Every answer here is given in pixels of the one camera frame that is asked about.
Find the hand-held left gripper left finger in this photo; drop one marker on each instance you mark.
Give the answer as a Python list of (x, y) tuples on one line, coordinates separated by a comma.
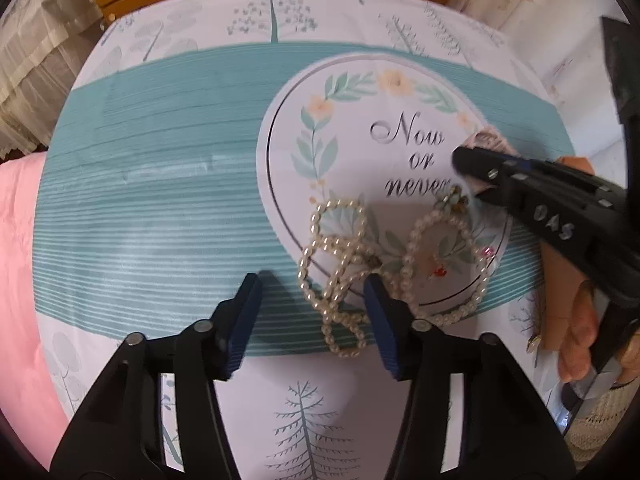
[(245, 317)]

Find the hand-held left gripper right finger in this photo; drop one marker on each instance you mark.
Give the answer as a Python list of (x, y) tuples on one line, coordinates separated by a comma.
[(382, 317)]

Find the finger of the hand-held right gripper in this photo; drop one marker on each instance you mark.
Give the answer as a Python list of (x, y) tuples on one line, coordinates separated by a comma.
[(480, 160), (550, 220)]

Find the person's right forearm knit sleeve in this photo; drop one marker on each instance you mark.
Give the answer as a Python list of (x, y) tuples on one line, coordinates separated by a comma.
[(600, 425)]

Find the person's right hand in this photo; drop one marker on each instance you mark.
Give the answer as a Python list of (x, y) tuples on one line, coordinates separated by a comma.
[(577, 330)]

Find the pink bead earring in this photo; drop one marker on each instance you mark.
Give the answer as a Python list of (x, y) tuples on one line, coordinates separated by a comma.
[(487, 251)]

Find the red bead earring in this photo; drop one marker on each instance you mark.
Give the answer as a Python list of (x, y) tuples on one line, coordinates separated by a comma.
[(439, 271)]

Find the gold earring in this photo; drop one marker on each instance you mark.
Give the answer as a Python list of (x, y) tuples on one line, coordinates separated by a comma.
[(533, 343)]

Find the teal printed tablecloth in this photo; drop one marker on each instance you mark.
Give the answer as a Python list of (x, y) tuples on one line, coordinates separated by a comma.
[(165, 200)]

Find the white floral curtain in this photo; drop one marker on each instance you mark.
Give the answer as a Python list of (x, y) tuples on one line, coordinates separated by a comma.
[(545, 25)]

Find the pink blanket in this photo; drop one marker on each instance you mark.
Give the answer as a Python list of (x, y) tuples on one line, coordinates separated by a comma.
[(22, 280)]

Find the cream lace curtain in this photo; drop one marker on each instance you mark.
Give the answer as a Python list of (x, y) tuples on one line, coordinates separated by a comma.
[(35, 60)]

